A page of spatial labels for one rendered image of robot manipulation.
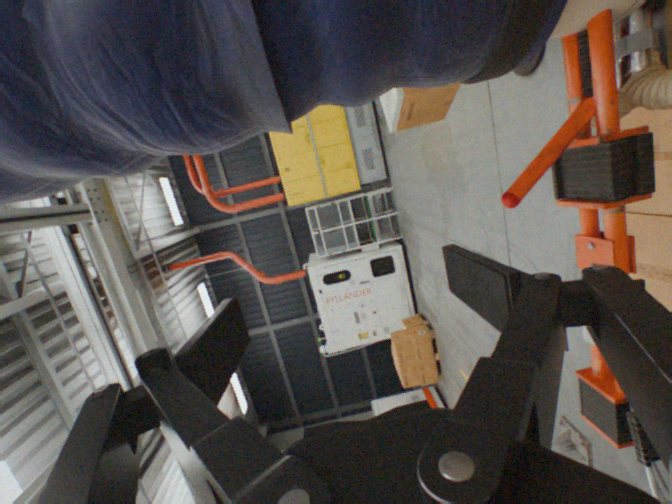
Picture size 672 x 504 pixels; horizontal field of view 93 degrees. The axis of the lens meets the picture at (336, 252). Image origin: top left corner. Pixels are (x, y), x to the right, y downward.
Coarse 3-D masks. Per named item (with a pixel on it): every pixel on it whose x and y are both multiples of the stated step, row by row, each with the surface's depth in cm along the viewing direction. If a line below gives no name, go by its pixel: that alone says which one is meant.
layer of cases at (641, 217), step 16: (640, 112) 100; (656, 112) 96; (624, 128) 107; (656, 128) 97; (656, 144) 98; (656, 160) 99; (656, 176) 100; (656, 192) 102; (640, 208) 108; (656, 208) 103; (640, 224) 110; (656, 224) 104; (640, 240) 111; (656, 240) 105; (640, 256) 112; (656, 256) 107; (640, 272) 114; (656, 272) 108; (656, 288) 109
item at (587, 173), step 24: (576, 144) 39; (600, 144) 37; (624, 144) 36; (648, 144) 35; (552, 168) 44; (576, 168) 41; (600, 168) 38; (624, 168) 35; (648, 168) 35; (576, 192) 42; (600, 192) 38; (624, 192) 36; (648, 192) 36
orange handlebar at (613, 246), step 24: (600, 24) 34; (576, 48) 38; (600, 48) 35; (576, 72) 39; (600, 72) 35; (576, 96) 40; (600, 96) 36; (600, 120) 37; (624, 216) 38; (576, 240) 45; (600, 240) 41; (624, 240) 39; (624, 264) 39; (600, 360) 47
